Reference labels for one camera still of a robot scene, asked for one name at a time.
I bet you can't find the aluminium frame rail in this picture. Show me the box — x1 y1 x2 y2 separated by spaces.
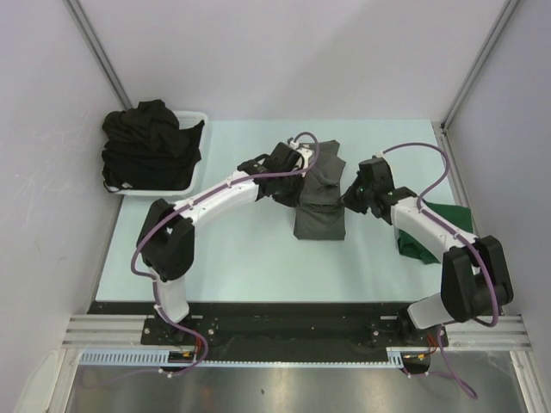
61 314 532 352

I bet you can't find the light blue cable duct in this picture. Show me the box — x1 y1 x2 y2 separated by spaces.
79 348 404 369

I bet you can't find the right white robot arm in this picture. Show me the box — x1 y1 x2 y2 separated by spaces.
341 157 514 345

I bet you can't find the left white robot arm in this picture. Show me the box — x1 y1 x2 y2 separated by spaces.
131 141 319 344

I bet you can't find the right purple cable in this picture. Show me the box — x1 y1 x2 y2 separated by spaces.
381 142 503 400

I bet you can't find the green folded t shirt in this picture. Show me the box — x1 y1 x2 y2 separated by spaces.
397 201 474 265

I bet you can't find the grey t shirt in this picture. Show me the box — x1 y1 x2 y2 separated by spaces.
294 140 346 241

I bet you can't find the purple cable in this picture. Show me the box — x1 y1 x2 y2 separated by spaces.
79 132 320 391
381 142 503 400

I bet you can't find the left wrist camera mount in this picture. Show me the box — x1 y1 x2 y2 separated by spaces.
287 138 316 169

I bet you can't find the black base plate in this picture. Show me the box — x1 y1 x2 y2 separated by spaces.
88 301 449 364

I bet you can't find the white plastic basket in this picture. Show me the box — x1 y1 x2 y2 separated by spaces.
103 110 212 198

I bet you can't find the black t shirts pile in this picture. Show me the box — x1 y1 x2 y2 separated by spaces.
102 99 206 191

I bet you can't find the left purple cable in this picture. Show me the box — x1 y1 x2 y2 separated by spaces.
79 132 320 391

